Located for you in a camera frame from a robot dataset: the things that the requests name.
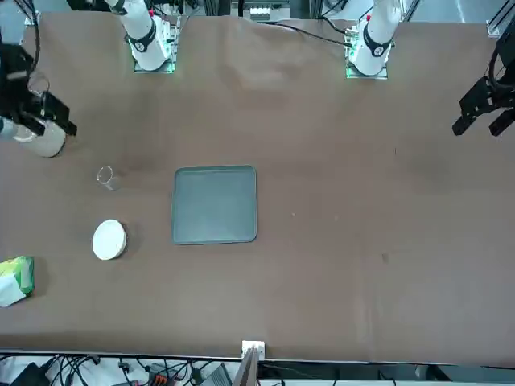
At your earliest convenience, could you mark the black cable across table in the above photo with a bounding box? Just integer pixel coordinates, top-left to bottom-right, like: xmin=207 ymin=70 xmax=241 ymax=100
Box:
xmin=257 ymin=22 xmax=352 ymax=46

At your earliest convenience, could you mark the aluminium camera post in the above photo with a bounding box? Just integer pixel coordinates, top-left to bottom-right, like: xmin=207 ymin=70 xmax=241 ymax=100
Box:
xmin=233 ymin=340 xmax=267 ymax=386

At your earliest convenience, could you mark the clear plastic measuring cup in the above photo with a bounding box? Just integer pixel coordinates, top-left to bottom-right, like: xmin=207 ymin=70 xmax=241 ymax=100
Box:
xmin=96 ymin=166 xmax=121 ymax=192

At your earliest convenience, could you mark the green tissue pack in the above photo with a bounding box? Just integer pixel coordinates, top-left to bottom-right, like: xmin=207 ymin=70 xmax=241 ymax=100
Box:
xmin=0 ymin=256 xmax=36 ymax=309

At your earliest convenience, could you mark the aluminium corner bracket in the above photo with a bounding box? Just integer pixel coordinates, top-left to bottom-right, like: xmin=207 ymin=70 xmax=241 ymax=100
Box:
xmin=485 ymin=17 xmax=505 ymax=39
xmin=23 ymin=6 xmax=42 ymax=27

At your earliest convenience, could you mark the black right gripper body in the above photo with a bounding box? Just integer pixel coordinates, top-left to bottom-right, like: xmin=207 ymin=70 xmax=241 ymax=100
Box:
xmin=0 ymin=39 xmax=43 ymax=122

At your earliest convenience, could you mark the grey square tray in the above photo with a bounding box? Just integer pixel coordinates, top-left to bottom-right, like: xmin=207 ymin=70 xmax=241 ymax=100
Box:
xmin=171 ymin=163 xmax=258 ymax=246

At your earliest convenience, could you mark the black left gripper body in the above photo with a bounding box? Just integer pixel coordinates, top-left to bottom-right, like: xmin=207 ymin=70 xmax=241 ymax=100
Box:
xmin=488 ymin=30 xmax=515 ymax=108

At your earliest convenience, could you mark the red black power plug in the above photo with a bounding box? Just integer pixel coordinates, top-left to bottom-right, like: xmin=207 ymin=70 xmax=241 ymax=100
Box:
xmin=145 ymin=363 xmax=171 ymax=385

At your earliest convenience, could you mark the white round bowl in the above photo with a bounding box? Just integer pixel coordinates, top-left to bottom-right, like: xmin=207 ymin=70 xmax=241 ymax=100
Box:
xmin=92 ymin=219 xmax=128 ymax=261

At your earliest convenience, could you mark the long black power box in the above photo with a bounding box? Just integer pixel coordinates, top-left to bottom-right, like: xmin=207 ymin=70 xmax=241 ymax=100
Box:
xmin=8 ymin=361 xmax=42 ymax=386

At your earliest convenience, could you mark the cream lidded mini trash bin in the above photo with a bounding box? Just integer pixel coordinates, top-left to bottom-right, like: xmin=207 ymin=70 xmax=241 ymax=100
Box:
xmin=0 ymin=116 xmax=68 ymax=158

